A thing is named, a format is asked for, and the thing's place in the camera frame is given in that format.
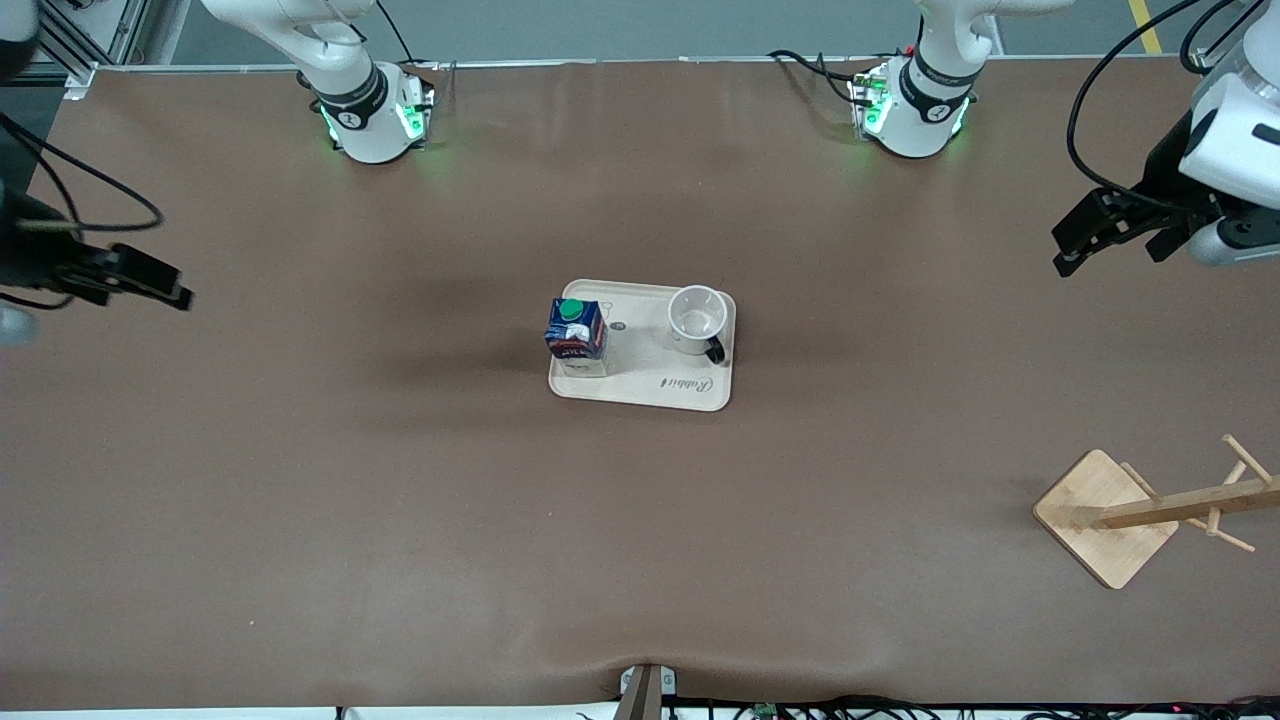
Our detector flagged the white smiley cup black handle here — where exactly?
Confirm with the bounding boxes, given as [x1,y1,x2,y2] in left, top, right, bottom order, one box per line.
[667,285,728,365]

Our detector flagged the blue milk carton green cap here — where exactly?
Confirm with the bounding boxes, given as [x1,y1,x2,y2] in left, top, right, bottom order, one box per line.
[544,297,609,379]

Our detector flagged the cream rectangular tray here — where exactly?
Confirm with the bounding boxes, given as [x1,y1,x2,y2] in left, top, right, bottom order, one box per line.
[548,279,738,412]

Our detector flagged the wooden mug stand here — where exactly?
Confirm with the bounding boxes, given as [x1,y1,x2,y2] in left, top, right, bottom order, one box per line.
[1032,432,1280,591]

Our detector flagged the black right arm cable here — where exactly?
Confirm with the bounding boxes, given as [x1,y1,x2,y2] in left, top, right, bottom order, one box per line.
[0,110,167,234]

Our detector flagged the aluminium frame profile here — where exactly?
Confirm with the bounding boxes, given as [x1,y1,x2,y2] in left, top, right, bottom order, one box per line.
[1195,0,1266,77]
[30,0,151,101]

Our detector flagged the black left base cables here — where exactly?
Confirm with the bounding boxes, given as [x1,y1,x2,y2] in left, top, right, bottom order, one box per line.
[768,48,873,107]

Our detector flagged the black right base cable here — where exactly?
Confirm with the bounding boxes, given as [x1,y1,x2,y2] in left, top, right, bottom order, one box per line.
[375,0,443,73]

